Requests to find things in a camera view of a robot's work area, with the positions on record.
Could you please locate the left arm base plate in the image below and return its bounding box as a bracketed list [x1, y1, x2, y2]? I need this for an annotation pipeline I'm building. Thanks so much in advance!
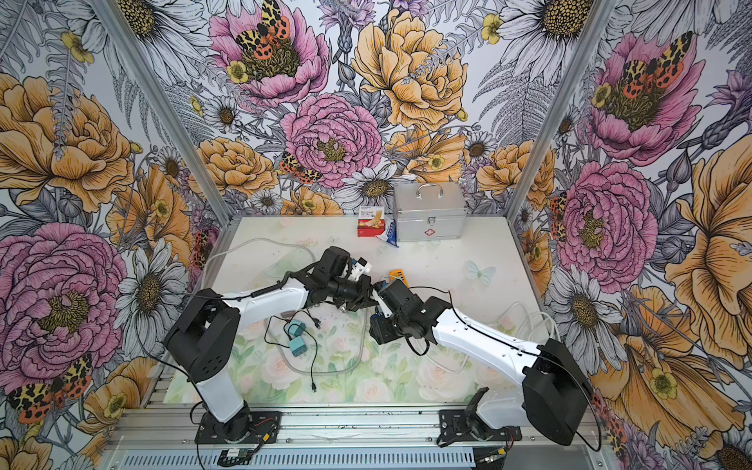
[195, 409, 282, 445]

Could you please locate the white power strip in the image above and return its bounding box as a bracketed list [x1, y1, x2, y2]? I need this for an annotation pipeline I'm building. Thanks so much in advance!
[349, 258, 372, 281]

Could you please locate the silver metal case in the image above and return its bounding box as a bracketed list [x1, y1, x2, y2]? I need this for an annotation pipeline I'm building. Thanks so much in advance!
[395, 182, 466, 244]

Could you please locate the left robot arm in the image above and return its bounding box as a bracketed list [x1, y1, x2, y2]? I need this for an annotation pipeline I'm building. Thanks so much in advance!
[164, 247, 376, 444]

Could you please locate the orange power strip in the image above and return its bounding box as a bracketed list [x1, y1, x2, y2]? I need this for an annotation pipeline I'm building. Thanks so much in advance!
[389, 269, 409, 287]

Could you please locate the teal usb charger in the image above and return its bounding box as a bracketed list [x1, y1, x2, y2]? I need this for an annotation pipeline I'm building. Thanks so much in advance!
[286, 320, 307, 339]
[288, 337, 309, 358]

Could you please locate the black usb cable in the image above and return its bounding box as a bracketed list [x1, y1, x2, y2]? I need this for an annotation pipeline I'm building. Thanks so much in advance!
[302, 328, 321, 393]
[262, 313, 292, 349]

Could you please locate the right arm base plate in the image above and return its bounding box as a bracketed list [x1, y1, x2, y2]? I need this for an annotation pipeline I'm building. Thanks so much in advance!
[436, 409, 523, 447]

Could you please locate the blue white packet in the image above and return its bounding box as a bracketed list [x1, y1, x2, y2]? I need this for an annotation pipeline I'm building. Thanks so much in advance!
[376, 221, 399, 248]

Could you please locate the red cardboard box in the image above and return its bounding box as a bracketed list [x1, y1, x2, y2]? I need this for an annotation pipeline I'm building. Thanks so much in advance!
[356, 206, 386, 238]

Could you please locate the aluminium front rail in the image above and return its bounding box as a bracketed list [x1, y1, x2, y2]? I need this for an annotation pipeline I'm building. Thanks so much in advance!
[110, 403, 606, 450]

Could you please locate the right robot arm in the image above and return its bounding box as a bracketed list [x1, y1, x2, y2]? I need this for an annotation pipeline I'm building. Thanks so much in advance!
[370, 280, 593, 446]

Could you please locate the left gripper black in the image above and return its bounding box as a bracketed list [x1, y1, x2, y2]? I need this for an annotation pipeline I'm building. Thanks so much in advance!
[328, 273, 377, 311]

